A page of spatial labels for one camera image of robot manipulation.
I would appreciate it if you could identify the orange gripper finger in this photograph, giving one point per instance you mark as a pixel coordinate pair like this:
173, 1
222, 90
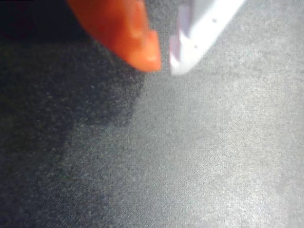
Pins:
128, 33

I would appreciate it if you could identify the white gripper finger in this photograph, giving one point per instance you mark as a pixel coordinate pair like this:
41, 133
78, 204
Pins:
202, 31

